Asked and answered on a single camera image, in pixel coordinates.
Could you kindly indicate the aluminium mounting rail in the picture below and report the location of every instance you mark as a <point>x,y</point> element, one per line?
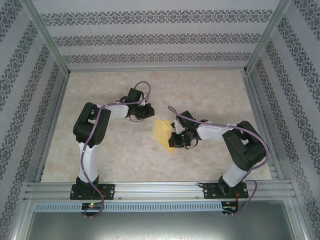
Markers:
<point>160,190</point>

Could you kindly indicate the grey metal sheet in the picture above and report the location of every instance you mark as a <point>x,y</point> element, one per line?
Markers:
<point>160,226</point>

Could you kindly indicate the aluminium frame bar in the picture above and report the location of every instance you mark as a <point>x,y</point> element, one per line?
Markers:
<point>303,220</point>
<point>18,220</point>

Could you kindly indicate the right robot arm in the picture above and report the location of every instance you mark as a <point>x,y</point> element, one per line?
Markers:
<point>212,131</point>

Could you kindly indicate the aluminium frame post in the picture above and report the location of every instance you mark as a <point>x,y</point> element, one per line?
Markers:
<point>268,35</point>
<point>47,37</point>

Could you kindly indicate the aluminium side rail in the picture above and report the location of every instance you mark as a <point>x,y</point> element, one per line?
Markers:
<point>59,105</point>
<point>255,100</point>

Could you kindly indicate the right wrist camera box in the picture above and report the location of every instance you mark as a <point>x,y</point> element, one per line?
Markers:
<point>186,118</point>

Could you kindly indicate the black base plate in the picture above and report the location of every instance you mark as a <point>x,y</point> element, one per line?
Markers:
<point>210,190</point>
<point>108,191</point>

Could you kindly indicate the small circuit board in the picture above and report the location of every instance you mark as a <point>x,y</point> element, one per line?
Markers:
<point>91,205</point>
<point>228,207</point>

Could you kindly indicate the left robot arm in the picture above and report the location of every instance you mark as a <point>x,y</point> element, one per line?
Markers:
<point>117,111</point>

